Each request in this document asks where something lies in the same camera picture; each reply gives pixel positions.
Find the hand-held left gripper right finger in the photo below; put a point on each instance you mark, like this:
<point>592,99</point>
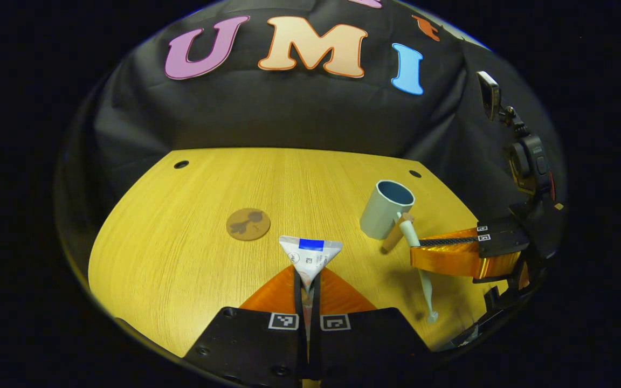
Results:
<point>315,334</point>

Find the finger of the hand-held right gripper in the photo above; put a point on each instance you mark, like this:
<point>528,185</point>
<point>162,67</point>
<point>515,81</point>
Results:
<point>504,245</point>
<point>499,226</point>

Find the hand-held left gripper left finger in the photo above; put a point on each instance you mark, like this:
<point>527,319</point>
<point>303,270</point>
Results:
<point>299,334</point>

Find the white toothpaste tube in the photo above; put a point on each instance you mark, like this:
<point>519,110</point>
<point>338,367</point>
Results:
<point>310,258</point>

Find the pale green toothbrush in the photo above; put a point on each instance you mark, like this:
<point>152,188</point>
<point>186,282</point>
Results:
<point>410,231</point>

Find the round brown coaster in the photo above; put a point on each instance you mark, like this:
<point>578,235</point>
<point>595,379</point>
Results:
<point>248,224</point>

